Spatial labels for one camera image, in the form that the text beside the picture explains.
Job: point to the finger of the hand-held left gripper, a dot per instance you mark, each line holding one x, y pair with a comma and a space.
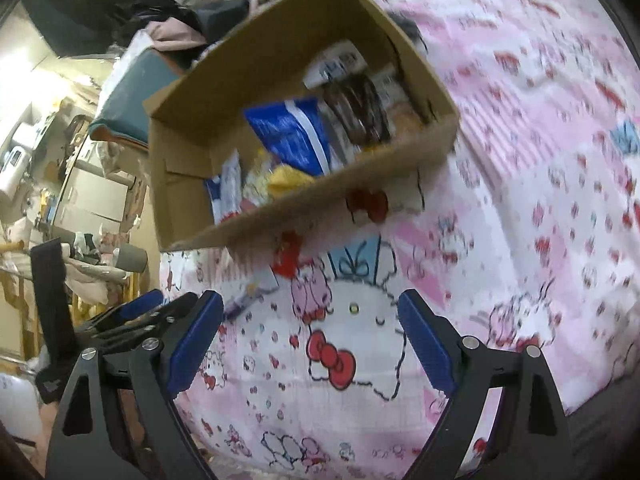
140, 305
160, 317

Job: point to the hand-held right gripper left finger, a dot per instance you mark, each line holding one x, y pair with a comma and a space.
192, 345

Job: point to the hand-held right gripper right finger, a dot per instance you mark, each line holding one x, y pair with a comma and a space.
425, 345

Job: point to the cardboard box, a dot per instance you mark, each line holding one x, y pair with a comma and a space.
190, 200

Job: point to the yellow snack packet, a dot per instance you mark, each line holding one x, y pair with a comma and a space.
290, 180

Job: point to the brown snack packet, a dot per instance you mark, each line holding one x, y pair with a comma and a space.
355, 107

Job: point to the grey cylinder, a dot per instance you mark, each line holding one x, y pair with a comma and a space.
131, 258

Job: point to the white plastic bag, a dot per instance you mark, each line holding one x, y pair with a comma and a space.
20, 405

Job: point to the kitchen cabinet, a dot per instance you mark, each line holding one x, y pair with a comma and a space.
95, 195

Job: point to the white water heater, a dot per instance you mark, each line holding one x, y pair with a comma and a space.
12, 172

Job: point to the pink cartoon printed bed sheet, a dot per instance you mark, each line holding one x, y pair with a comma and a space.
500, 210

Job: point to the white kitchen appliance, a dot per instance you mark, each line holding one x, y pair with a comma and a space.
26, 135

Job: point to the dark cloth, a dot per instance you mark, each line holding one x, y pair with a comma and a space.
600, 440

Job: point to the teal cushion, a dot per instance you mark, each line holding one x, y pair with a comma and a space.
135, 90

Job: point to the pink garment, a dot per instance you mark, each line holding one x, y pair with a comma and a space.
175, 32

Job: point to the black garment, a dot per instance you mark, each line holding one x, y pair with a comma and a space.
220, 15

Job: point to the black plastic bag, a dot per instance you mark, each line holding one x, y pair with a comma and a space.
100, 0

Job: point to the grey cloth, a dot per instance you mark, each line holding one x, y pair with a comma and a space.
407, 25

